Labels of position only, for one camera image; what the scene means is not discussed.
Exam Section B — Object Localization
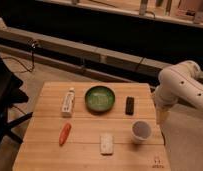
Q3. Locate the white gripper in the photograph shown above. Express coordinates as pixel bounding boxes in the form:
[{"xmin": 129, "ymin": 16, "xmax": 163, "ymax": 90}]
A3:
[{"xmin": 152, "ymin": 85, "xmax": 178, "ymax": 124}]

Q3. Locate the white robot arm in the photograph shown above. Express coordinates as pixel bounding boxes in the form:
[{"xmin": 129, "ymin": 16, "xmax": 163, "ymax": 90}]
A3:
[{"xmin": 152, "ymin": 60, "xmax": 203, "ymax": 125}]

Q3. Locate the green ceramic bowl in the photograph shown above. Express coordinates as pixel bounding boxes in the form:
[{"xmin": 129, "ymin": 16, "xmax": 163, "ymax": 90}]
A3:
[{"xmin": 85, "ymin": 86, "xmax": 115, "ymax": 113}]

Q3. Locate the white paper cup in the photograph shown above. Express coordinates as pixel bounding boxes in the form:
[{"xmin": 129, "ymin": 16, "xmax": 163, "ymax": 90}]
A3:
[{"xmin": 131, "ymin": 120, "xmax": 152, "ymax": 144}]

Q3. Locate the black rectangular remote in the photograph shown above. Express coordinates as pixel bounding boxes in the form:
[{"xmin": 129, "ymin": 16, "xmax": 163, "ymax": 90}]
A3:
[{"xmin": 125, "ymin": 97, "xmax": 134, "ymax": 115}]

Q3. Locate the white tube with cap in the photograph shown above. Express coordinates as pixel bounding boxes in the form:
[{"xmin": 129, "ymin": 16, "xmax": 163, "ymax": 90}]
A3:
[{"xmin": 61, "ymin": 87, "xmax": 75, "ymax": 117}]

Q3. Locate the orange carrot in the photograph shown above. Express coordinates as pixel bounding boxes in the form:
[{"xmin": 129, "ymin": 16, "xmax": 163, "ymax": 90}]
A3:
[{"xmin": 59, "ymin": 123, "xmax": 71, "ymax": 146}]

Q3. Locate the black office chair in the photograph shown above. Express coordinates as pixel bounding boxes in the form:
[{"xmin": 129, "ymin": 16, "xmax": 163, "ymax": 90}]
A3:
[{"xmin": 0, "ymin": 57, "xmax": 32, "ymax": 144}]

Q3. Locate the black cable on floor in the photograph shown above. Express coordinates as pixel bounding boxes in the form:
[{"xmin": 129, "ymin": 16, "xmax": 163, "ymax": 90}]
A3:
[{"xmin": 0, "ymin": 39, "xmax": 39, "ymax": 74}]

